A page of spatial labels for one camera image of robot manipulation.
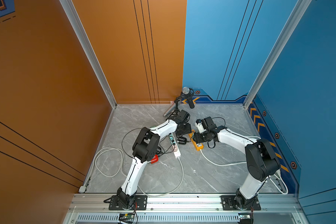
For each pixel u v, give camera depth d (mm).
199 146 916
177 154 892
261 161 470
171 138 873
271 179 809
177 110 1064
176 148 882
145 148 582
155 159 868
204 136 803
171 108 1141
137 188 661
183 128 855
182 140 943
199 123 860
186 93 942
